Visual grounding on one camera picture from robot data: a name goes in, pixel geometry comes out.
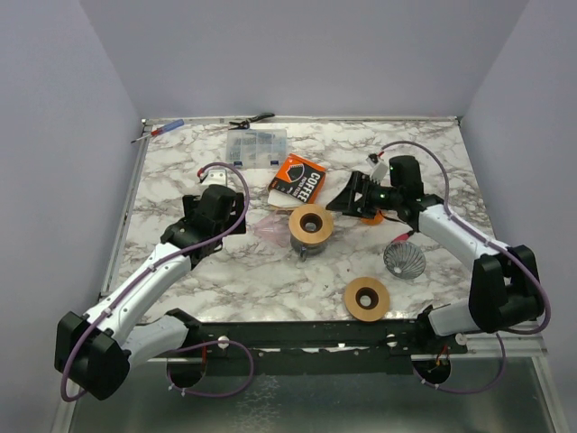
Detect purple cable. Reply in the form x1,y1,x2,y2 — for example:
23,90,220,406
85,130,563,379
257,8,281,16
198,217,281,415
60,161,254,402
369,141,554,394

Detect wooden dripper ring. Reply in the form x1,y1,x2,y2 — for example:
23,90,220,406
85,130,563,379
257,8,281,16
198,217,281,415
343,276,391,323
288,203,335,244

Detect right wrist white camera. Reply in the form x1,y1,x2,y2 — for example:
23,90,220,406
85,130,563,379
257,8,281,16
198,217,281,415
367,153,389,184

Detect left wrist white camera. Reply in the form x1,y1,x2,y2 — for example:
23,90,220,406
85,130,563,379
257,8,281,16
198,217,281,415
199,167,228,188

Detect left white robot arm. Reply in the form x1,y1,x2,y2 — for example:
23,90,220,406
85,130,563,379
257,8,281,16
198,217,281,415
54,185,250,402

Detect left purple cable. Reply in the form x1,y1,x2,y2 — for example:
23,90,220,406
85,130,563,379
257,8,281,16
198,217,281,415
60,161,254,402

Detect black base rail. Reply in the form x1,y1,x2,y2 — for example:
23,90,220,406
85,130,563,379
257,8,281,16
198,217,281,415
167,309,467,375

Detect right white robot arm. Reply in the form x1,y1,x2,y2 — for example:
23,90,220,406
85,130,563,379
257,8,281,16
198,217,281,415
326,155,545,336

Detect black pliers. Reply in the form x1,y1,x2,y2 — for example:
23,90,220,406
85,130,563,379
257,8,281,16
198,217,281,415
228,112,275,130

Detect pink handled tool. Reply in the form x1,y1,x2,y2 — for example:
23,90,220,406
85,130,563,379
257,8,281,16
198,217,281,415
392,230,416,243

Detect wrist white camera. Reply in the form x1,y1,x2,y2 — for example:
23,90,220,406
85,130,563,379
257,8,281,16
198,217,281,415
367,153,389,184
199,167,228,188

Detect clear plastic screw organizer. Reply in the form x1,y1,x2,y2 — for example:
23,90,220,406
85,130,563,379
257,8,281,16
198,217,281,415
225,129,288,169

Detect red blue screwdriver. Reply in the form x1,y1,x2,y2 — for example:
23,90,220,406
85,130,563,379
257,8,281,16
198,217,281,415
132,119,184,143

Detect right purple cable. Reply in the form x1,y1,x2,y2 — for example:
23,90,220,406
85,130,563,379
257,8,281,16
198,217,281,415
369,141,554,394

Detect grey glass dripper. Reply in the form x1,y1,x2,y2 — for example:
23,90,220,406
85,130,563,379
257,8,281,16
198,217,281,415
383,241,426,280

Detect orange glass carafe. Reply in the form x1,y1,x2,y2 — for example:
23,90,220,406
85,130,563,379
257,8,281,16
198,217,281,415
361,210,385,226

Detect orange coffee filter box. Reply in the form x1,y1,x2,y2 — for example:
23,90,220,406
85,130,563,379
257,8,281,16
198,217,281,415
268,153,326,209

